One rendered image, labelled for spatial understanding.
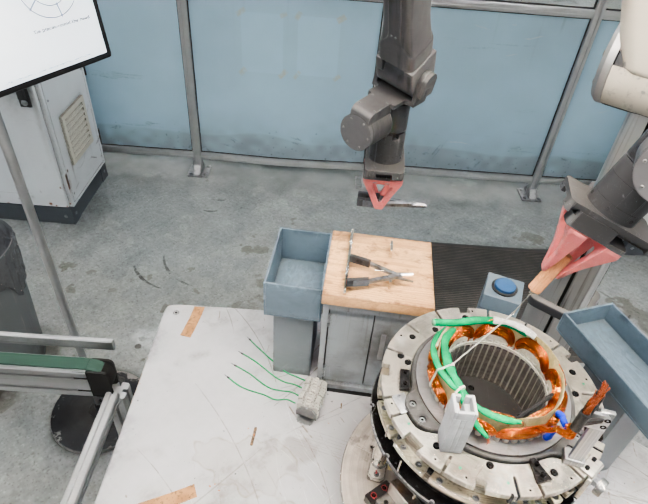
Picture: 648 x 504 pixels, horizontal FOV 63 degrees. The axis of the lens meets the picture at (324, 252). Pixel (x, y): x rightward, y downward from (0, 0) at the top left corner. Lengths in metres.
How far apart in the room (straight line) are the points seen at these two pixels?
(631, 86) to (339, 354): 0.69
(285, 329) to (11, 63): 0.77
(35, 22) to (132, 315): 1.43
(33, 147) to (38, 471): 1.44
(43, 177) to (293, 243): 1.95
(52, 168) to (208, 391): 1.87
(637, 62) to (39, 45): 1.12
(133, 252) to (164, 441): 1.73
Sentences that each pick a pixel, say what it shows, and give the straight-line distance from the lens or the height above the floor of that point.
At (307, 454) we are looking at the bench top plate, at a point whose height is 0.78.
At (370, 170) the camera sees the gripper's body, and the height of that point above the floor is 1.28.
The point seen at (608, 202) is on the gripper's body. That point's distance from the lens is 0.62.
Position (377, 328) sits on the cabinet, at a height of 0.99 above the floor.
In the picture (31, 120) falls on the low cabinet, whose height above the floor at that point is 0.58.
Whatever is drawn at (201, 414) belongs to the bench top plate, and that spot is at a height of 0.78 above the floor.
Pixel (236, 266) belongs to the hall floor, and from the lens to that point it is 2.59.
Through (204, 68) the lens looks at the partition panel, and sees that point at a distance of 3.00.
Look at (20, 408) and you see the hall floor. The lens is 2.27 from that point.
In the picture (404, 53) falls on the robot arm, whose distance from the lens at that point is 0.77.
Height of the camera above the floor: 1.72
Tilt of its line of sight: 40 degrees down
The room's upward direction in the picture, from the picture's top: 5 degrees clockwise
